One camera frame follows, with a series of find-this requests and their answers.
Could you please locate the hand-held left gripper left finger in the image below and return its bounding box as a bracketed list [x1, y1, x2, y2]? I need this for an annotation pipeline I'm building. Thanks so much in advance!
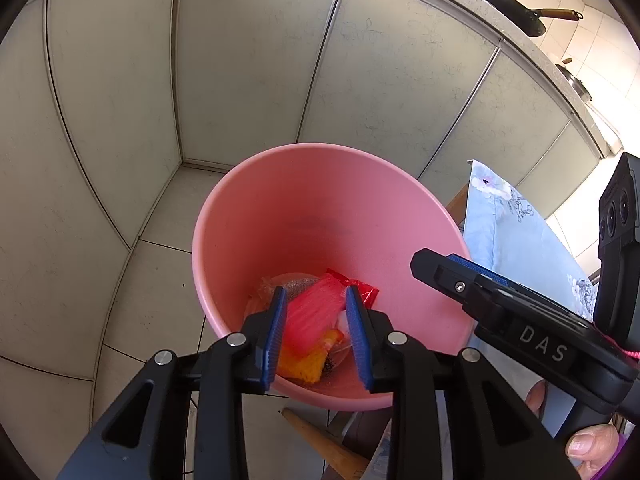
[57, 285, 289, 480]

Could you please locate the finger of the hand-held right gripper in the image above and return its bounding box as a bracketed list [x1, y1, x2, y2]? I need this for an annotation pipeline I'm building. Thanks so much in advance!
[410, 248, 497, 314]
[447, 253, 525, 292]

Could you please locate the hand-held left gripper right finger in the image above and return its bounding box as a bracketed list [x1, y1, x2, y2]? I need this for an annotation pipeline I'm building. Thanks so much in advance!
[345, 284, 583, 480]

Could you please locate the pink foam net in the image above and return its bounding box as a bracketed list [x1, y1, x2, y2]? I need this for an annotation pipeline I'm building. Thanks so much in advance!
[282, 277, 349, 354]

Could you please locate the large yellow foam net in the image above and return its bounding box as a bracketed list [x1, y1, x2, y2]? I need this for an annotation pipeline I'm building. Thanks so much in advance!
[274, 329, 347, 387]

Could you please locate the red shiny snack wrapper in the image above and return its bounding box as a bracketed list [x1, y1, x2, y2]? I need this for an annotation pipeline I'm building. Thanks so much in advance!
[324, 268, 380, 309]

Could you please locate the steel wool scourer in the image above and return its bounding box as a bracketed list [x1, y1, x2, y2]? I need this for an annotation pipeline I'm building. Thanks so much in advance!
[279, 272, 321, 297]

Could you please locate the pink plastic bucket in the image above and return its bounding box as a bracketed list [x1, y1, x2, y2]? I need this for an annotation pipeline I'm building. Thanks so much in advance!
[191, 142, 476, 413]

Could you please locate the person's right hand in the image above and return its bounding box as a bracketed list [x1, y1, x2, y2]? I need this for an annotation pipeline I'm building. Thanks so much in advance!
[524, 379, 623, 480]

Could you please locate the light blue floral tablecloth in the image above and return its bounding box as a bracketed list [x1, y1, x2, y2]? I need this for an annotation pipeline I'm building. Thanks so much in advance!
[370, 159, 599, 480]

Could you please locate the clear plastic wrap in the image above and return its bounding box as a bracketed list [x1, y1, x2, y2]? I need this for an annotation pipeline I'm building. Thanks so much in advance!
[246, 272, 282, 313]

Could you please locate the wooden table leg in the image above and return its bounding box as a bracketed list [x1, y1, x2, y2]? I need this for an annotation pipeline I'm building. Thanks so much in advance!
[280, 407, 372, 480]

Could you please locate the metal pot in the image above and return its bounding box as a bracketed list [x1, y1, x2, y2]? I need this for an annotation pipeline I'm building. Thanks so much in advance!
[554, 59, 594, 104]

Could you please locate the grey kitchen cabinet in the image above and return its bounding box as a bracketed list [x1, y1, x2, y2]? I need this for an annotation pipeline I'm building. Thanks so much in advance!
[0, 0, 622, 253]

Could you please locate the black wok wooden handle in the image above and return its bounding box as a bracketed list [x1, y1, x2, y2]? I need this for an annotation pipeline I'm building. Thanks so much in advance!
[469, 0, 584, 39]

